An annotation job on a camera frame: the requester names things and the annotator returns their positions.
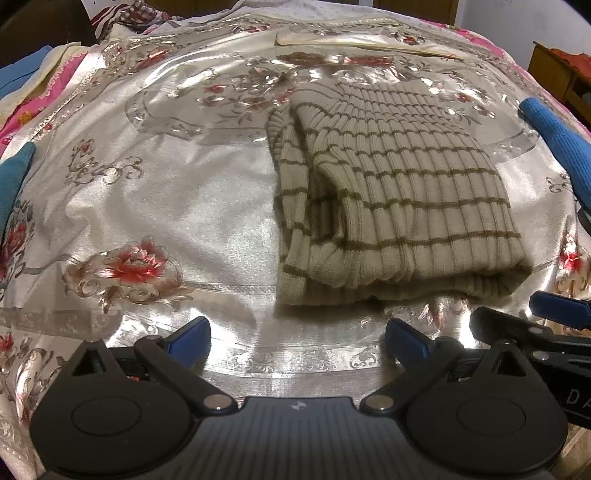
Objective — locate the blue knit cloth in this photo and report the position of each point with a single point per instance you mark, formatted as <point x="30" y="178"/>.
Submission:
<point x="554" y="134"/>

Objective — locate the cream folded cloth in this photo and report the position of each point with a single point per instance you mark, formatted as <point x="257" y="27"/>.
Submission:
<point x="323" y="39"/>

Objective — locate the pink printed blanket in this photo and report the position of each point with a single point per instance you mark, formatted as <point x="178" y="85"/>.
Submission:
<point x="32" y="110"/>

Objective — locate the beige striped knit sweater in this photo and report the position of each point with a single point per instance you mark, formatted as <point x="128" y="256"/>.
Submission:
<point x="392" y="194"/>

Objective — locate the wooden nightstand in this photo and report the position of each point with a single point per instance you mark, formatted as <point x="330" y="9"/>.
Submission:
<point x="549" y="74"/>

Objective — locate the blue pillow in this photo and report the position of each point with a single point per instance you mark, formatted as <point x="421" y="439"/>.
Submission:
<point x="18" y="76"/>

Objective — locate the white dotted cloth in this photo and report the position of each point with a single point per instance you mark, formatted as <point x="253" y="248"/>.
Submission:
<point x="300" y="11"/>

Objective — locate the silver floral bedspread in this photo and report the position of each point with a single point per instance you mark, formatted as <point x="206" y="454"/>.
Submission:
<point x="184" y="194"/>

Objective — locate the teal cloth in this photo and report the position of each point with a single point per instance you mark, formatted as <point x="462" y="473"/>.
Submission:
<point x="11" y="180"/>

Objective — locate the cream scalloped blanket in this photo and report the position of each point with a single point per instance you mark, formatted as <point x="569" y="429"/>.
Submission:
<point x="57" y="60"/>

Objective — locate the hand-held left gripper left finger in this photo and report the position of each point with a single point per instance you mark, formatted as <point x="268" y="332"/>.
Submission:
<point x="190" y="336"/>

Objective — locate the dark wooden headboard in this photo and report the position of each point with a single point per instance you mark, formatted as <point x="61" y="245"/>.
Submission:
<point x="41" y="27"/>

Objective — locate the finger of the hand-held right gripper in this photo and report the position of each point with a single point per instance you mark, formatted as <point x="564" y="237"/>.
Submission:
<point x="558" y="309"/>
<point x="503" y="328"/>

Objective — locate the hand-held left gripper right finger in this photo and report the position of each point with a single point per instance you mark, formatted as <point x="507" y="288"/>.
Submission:
<point x="407" y="342"/>

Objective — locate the red white patterned cloth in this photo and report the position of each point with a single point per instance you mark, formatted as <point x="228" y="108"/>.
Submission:
<point x="134" y="14"/>

